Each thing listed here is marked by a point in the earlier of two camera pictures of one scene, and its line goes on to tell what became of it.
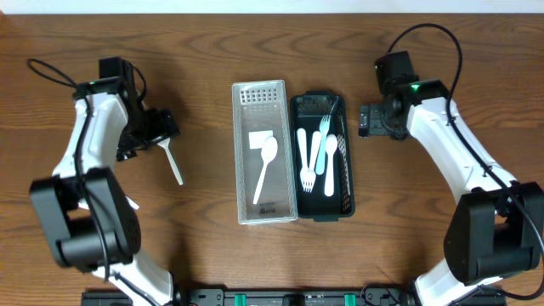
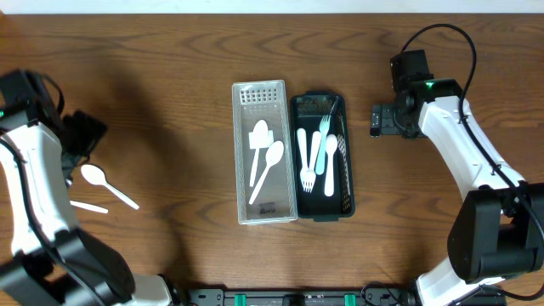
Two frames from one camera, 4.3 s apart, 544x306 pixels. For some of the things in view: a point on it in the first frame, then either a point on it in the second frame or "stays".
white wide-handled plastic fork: x=301 y=135 stays
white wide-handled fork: x=311 y=175 stays
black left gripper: x=161 y=125 -> x=86 y=132
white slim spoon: x=165 y=144 -> x=260 y=134
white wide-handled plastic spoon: x=331 y=144 stays
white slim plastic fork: x=324 y=127 stays
